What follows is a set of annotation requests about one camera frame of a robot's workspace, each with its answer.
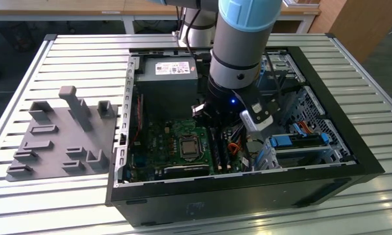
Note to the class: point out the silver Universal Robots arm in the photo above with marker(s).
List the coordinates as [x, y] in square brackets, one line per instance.
[238, 49]

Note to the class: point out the grey power supply unit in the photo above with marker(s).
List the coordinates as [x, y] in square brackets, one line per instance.
[167, 98]

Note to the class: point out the blue plastic disk carrier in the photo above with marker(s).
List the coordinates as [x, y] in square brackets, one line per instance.
[262, 69]

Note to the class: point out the silver CPU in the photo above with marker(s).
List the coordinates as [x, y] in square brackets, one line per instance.
[190, 148]

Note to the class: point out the round grey speaker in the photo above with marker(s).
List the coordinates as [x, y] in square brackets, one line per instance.
[256, 147]

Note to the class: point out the green motherboard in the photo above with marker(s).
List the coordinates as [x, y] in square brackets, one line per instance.
[163, 132]

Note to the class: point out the hard disk in blue carrier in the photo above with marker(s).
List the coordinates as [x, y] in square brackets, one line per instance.
[280, 142]

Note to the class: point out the grey metal disk bay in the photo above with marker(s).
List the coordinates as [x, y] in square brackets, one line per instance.
[280, 62]

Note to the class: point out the perforated metal disk cage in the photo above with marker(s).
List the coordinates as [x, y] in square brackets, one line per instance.
[316, 107]

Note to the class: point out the black PC case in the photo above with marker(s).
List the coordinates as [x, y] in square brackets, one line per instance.
[248, 195]

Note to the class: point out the grey parts rack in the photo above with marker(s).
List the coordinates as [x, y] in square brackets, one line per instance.
[62, 147]

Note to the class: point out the wooden cabinet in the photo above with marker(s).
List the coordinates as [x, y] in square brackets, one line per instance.
[363, 24]

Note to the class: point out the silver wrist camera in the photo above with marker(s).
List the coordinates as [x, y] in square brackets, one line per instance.
[259, 123]

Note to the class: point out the wooden desk white frame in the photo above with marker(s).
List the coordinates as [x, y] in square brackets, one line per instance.
[84, 6]

